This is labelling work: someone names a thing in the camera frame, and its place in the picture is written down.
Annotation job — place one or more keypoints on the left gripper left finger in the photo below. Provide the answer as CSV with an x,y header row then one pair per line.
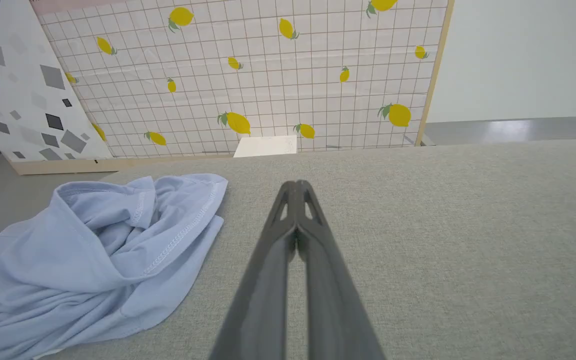
x,y
263,290

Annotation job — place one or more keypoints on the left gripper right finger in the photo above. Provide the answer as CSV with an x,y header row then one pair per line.
x,y
330,300

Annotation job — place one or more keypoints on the light blue garment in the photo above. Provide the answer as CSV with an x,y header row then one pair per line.
x,y
68,260

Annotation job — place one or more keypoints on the grey fabric sofa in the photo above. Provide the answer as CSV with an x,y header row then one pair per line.
x,y
443,250

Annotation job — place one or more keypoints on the white box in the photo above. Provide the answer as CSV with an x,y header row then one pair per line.
x,y
265,146

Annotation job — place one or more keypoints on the lemon print partition panel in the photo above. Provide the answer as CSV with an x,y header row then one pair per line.
x,y
268,90

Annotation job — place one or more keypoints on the grey terrazzo pattern panel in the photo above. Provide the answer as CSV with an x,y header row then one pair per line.
x,y
18,100

